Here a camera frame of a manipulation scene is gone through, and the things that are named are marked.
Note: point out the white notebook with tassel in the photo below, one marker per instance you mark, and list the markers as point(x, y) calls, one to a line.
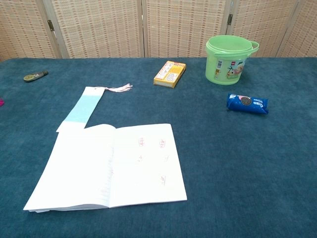
point(138, 173)

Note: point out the blue white tasselled bookmark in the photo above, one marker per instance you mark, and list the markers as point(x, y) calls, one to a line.
point(84, 106)

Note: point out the yellow cardboard box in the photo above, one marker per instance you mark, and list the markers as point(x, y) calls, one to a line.
point(169, 74)

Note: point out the blue felt table cover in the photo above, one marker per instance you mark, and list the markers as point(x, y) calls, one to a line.
point(223, 161)

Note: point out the green plastic bucket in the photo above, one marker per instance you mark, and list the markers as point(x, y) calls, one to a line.
point(223, 72)

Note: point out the blue cookie packet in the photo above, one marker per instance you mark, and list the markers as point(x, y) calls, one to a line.
point(247, 102)

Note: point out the woven bamboo folding screen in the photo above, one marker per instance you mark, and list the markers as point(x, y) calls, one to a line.
point(99, 24)

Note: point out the dark metal screen hinge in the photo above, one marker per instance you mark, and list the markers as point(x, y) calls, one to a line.
point(50, 25)
point(230, 19)

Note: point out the green black correction tape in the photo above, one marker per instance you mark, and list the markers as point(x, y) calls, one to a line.
point(32, 77)

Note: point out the pink feather shuttlecock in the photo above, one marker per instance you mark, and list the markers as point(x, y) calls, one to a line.
point(1, 102)

